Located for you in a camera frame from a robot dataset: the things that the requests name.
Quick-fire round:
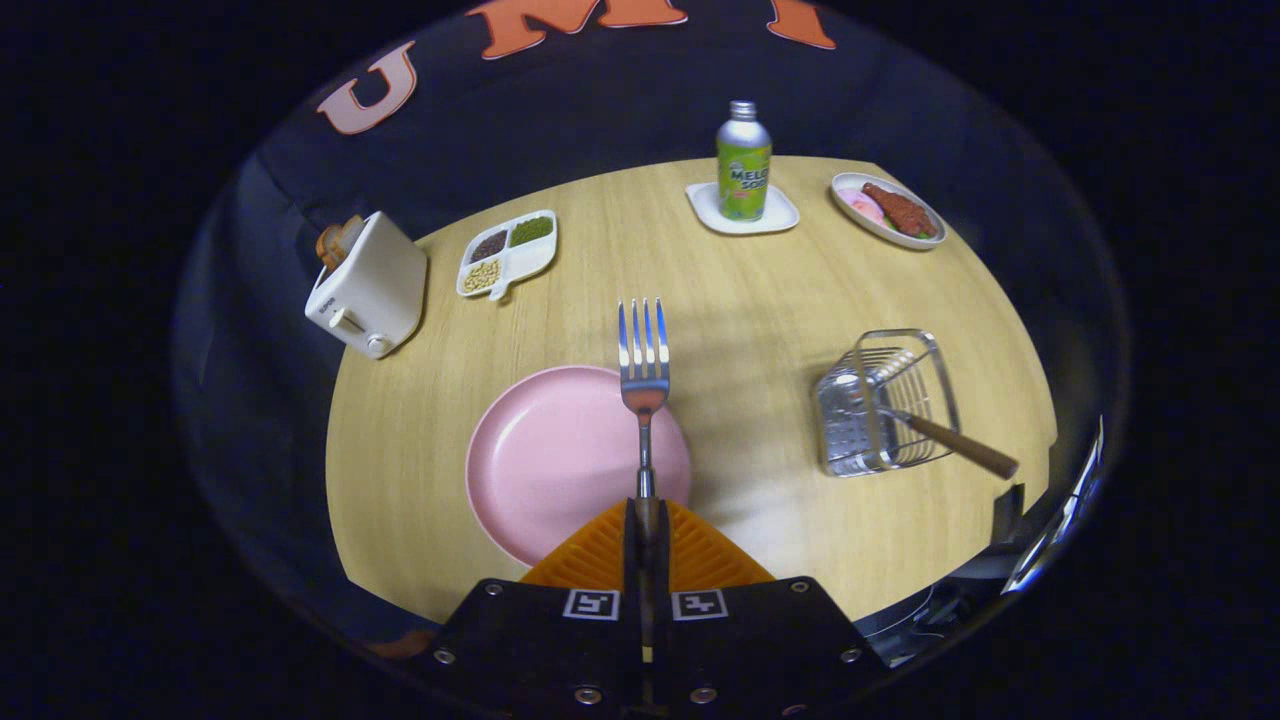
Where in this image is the pink round plate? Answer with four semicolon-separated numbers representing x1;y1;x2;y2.
465;365;693;569

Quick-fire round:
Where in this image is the perforated metal basket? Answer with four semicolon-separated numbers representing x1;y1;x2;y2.
813;329;962;478

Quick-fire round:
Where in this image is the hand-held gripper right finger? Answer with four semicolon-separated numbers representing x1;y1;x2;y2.
650;498;891;720

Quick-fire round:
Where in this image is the white toaster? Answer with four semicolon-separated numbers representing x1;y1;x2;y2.
305;210;429;361

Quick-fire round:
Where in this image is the green soda bottle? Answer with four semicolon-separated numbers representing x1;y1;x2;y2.
716;100;773;222

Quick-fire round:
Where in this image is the brown bread slice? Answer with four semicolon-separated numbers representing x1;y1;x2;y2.
316;215;366;271

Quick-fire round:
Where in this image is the metal spoon with wooden handle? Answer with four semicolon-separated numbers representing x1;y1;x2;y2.
878;405;1021;481

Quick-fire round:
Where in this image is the metal fork with wooden handle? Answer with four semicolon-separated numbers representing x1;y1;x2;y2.
617;298;672;661

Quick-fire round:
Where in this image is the brown meat piece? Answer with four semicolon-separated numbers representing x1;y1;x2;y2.
862;182;939;239

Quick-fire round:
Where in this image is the white sectioned bean dish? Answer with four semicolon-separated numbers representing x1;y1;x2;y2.
456;209;558;302

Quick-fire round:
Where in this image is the white oval food plate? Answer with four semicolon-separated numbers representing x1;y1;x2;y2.
830;172;948;251

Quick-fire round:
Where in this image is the tilted white screen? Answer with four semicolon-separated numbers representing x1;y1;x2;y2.
1003;415;1107;596

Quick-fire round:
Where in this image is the white square coaster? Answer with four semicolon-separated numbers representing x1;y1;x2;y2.
685;181;801;237

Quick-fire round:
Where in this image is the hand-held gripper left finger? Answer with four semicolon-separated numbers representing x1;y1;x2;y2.
435;498;643;720

